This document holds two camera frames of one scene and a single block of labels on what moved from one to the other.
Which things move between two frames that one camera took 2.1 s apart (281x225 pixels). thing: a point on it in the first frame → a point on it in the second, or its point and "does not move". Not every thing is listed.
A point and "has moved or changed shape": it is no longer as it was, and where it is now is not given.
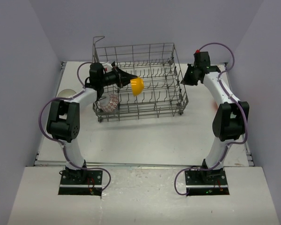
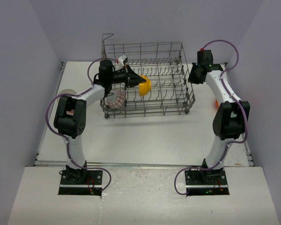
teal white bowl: (66, 93) does not move
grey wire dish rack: (164, 93) has moved or changed shape
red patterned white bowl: (109, 102) → (116, 99)
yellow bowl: (137, 86) has moved or changed shape
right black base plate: (216, 177) does not move
